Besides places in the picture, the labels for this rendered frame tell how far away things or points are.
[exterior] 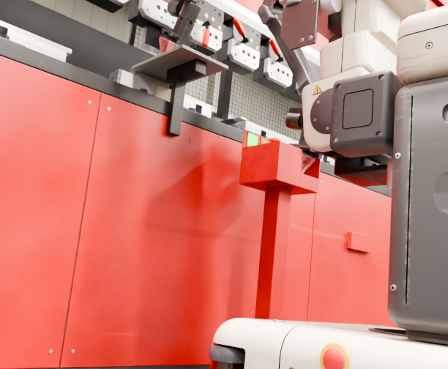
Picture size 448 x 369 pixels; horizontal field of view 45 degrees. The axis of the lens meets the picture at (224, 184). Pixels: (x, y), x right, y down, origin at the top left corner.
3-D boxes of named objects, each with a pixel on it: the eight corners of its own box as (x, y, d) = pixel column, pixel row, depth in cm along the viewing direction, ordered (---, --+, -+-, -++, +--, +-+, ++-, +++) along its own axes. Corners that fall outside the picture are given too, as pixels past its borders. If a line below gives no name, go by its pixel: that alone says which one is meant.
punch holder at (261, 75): (266, 75, 211) (270, 36, 214) (251, 80, 217) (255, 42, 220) (291, 88, 221) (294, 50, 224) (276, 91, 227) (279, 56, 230)
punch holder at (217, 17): (189, 36, 185) (194, -7, 188) (173, 42, 191) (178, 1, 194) (220, 52, 195) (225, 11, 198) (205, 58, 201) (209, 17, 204)
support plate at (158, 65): (182, 47, 152) (182, 44, 152) (131, 69, 171) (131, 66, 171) (228, 69, 163) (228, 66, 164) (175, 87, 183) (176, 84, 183)
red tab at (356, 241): (351, 248, 219) (351, 231, 220) (346, 248, 221) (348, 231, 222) (370, 252, 229) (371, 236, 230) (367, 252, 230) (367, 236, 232)
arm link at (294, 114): (311, 92, 165) (329, 96, 171) (285, 91, 174) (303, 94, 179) (305, 131, 167) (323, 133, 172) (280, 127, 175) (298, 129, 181)
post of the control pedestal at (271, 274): (265, 369, 154) (280, 186, 165) (249, 365, 158) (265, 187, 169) (278, 368, 158) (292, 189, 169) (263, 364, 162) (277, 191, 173)
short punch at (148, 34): (143, 48, 176) (147, 21, 178) (140, 50, 177) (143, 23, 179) (168, 59, 182) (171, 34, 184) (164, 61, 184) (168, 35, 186)
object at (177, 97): (188, 127, 153) (196, 58, 158) (158, 135, 164) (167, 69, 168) (199, 131, 156) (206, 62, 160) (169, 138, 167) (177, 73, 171)
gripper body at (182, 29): (159, 34, 167) (168, 11, 166) (185, 45, 174) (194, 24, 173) (169, 37, 163) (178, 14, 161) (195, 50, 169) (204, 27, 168)
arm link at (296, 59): (264, 0, 181) (286, 7, 188) (254, 12, 185) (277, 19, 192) (315, 99, 163) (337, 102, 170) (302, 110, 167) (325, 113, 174)
